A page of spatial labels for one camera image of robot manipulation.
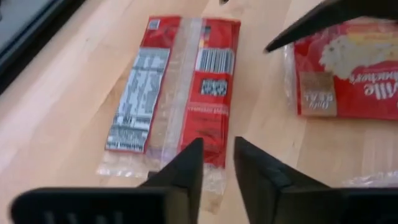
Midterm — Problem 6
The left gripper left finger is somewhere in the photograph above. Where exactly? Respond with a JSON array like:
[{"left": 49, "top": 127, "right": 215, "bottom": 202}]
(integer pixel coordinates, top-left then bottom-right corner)
[{"left": 136, "top": 138, "right": 205, "bottom": 224}]

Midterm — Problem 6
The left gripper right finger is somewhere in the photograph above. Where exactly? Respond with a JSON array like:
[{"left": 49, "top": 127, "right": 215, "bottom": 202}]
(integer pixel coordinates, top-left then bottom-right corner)
[{"left": 233, "top": 136, "right": 346, "bottom": 224}]

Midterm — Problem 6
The black metal table frame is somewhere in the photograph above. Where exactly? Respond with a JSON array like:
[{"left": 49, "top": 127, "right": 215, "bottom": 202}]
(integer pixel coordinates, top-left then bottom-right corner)
[{"left": 0, "top": 0, "right": 88, "bottom": 96}]

